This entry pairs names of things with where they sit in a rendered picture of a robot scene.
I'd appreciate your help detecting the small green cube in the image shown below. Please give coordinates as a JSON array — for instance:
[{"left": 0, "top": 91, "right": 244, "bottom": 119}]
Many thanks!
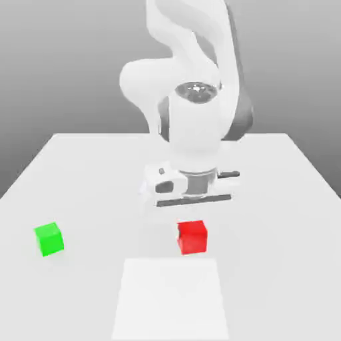
[{"left": 33, "top": 222, "right": 65, "bottom": 258}]

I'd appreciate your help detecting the small red cube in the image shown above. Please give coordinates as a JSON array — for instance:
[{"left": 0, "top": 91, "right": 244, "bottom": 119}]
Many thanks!
[{"left": 176, "top": 220, "right": 208, "bottom": 256}]

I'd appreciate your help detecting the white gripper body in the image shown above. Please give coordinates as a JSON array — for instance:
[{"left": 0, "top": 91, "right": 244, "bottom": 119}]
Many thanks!
[{"left": 153, "top": 192, "right": 236, "bottom": 216}]

